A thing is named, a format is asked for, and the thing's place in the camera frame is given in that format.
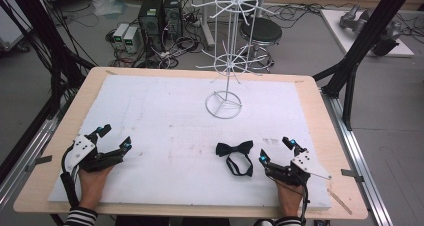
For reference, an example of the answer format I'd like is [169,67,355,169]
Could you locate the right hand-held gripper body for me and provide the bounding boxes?
[265,149,333,187]

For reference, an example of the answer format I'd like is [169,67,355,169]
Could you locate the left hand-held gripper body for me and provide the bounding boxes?
[65,134,125,173]

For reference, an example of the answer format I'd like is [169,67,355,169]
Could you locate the black bow tie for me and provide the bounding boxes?
[215,139,255,178]

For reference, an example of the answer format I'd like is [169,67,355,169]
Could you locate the white wire display rack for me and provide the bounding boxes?
[191,0,283,121]

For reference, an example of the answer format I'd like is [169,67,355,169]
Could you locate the person's left hand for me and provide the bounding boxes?
[77,166,114,210]

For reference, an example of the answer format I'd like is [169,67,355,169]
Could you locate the person's right hand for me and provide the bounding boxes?
[275,181,306,219]

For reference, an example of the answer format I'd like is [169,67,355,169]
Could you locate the white foam mat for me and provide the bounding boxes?
[47,73,333,210]

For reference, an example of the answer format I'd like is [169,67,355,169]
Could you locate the thin wooden stick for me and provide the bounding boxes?
[327,188,353,216]

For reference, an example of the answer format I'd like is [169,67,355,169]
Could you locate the grey power supply unit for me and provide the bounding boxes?
[112,22,130,49]
[122,26,141,55]

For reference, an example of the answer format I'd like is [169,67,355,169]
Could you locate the black round stool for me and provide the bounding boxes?
[239,16,284,73]

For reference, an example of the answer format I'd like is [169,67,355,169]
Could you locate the black computer tower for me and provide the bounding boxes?
[137,0,165,52]
[162,0,184,41]

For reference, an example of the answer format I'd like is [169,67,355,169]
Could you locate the white floor board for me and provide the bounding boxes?
[319,8,416,59]

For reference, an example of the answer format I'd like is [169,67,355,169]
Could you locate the clear plastic bag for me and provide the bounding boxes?
[90,0,129,18]

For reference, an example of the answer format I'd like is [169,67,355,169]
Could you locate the grey cabinet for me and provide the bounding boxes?
[0,0,34,53]

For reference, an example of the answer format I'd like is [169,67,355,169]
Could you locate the grey robot part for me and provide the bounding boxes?
[338,3,403,57]

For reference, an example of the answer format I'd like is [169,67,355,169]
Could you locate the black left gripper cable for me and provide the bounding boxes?
[60,141,82,209]

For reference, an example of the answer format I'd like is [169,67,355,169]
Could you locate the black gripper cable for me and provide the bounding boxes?
[60,141,82,209]
[276,177,311,226]

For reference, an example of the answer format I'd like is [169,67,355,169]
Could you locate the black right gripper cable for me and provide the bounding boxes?
[276,177,311,226]

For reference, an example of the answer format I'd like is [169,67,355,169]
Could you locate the aluminium rail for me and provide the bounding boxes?
[0,95,73,214]
[319,89,395,226]

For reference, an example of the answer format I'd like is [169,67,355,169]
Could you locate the black metal frame stand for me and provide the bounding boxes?
[0,0,98,187]
[312,0,418,132]

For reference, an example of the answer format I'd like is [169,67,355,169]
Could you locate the tangle of floor cables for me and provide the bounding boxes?
[104,0,214,70]

